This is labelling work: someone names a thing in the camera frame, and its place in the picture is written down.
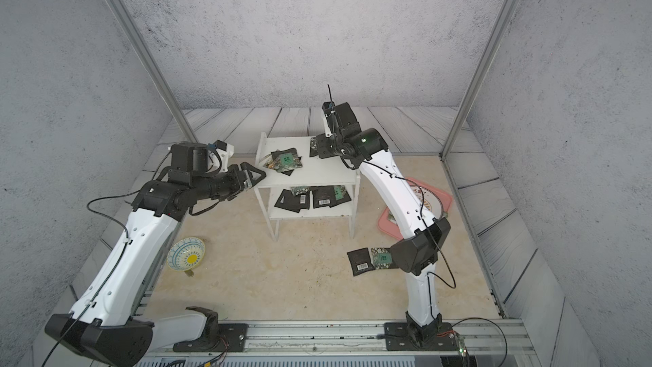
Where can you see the black tea bag text back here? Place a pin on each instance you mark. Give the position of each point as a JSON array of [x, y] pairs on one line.
[[323, 196]]

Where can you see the round printed plate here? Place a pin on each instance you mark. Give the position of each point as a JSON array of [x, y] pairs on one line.
[[435, 200]]

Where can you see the white two-tier shelf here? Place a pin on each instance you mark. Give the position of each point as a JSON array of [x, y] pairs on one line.
[[314, 172]]

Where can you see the aluminium frame post left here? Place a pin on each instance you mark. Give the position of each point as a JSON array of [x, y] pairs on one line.
[[147, 60]]

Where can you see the black tea bag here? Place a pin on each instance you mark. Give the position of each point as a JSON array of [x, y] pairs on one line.
[[293, 203], [340, 195]]

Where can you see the black tea bag left lower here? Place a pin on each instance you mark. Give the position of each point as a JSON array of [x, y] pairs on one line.
[[293, 203]]

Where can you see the jasmine tea bag floral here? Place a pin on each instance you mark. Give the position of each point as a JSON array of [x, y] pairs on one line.
[[313, 148]]

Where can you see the yellow patterned bowl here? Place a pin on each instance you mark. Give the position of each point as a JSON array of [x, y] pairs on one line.
[[186, 255]]

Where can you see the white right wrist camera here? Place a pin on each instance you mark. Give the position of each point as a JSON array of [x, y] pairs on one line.
[[329, 118]]

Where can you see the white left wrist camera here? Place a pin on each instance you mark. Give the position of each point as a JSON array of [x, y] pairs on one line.
[[221, 155]]

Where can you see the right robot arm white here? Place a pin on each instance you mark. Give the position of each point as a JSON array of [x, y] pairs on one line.
[[422, 231]]

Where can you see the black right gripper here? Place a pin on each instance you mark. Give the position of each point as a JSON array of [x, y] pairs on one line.
[[323, 151]]

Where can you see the green label tea bag pile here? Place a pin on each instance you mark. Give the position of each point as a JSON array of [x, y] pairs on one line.
[[284, 162]]

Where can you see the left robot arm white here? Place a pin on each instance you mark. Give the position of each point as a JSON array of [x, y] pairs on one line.
[[100, 325]]

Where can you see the floral tea bag green label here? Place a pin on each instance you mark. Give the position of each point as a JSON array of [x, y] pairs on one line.
[[382, 258]]

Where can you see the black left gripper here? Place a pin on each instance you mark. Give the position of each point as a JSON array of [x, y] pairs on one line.
[[244, 182]]

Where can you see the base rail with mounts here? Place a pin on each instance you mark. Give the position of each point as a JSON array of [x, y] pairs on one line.
[[475, 342]]

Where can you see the black tea bag right lower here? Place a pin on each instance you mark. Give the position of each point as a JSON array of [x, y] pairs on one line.
[[340, 195]]

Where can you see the black tea bag barcode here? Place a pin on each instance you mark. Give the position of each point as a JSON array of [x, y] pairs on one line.
[[360, 261]]

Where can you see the aluminium frame post right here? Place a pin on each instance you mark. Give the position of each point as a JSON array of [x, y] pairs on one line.
[[500, 26]]

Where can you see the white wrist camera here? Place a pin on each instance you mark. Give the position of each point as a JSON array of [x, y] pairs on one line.
[[329, 118], [221, 155]]

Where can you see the aluminium frame post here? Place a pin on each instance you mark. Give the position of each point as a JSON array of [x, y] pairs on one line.
[[500, 26], [147, 60]]

